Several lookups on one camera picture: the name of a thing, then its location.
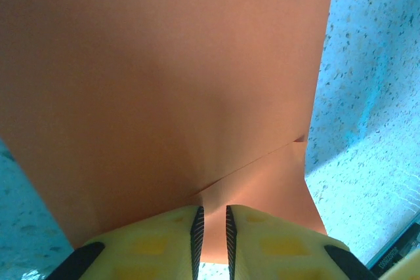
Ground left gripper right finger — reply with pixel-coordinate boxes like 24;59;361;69
225;204;382;280

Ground orange square paper sheet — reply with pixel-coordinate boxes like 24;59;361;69
0;0;337;266

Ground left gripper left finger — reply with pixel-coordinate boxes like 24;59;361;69
45;205;205;280

